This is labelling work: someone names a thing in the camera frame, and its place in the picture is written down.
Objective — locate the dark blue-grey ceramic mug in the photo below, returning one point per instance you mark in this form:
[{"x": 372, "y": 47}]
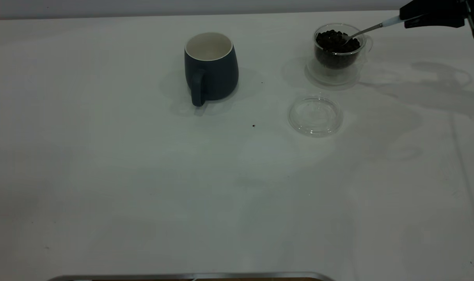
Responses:
[{"x": 217, "y": 76}]

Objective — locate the pile of coffee beans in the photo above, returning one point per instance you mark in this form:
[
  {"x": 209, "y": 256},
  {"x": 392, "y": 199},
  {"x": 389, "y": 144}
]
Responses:
[{"x": 332, "y": 48}]

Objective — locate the clear round glass lid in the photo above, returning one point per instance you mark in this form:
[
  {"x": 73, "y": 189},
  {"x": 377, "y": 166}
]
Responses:
[{"x": 315, "y": 117}]

